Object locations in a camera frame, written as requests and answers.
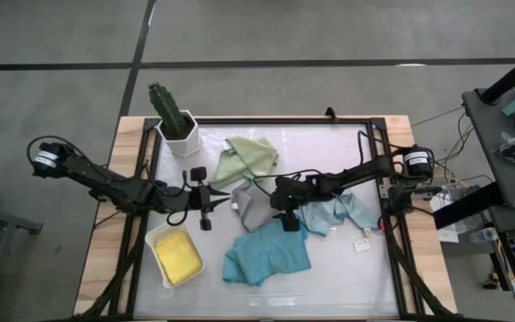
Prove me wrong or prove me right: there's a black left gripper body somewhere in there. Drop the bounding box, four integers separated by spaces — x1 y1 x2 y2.
174 166 214 232

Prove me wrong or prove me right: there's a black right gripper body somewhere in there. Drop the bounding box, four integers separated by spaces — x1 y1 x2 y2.
269 174 319 233

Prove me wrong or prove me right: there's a grey microfiber towel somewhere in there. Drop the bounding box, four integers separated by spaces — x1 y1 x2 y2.
231 180 281 233

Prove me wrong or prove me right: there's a light blue microfiber towel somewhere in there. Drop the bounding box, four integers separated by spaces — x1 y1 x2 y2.
295 191 380 237

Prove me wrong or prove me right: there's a yellow microfiber towel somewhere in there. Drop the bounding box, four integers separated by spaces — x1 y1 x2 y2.
155 231 204 286

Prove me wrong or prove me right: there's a pale green microfiber towel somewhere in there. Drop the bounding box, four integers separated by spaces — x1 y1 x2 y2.
211 135 280 191

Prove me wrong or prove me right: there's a teal blue microfiber towel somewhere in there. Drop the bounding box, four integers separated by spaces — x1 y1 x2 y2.
222 218 312 287

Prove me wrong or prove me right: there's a white hexagonal plant pot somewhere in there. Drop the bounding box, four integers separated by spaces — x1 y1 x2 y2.
156 109 202 158

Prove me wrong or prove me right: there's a white plastic bin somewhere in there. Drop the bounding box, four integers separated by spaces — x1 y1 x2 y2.
144 217 206 290

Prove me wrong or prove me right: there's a green cactus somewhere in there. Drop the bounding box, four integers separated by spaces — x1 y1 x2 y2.
148 81 188 140

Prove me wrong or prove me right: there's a clear plastic bottle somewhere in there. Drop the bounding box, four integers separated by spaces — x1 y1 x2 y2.
469 226 500 245

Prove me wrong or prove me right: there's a grey equipment cart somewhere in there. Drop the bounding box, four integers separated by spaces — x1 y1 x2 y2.
460 87 515 209

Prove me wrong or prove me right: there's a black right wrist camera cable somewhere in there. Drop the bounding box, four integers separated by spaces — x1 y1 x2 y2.
250 168 325 198

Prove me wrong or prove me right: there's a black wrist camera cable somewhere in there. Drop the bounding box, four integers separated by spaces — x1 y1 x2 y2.
250 168 325 198
166 172 191 227

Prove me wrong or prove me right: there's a black left wrist camera cable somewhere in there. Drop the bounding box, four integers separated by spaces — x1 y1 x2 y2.
166 172 191 227

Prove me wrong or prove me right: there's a black stand post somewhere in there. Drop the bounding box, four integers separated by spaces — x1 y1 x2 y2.
480 44 515 105

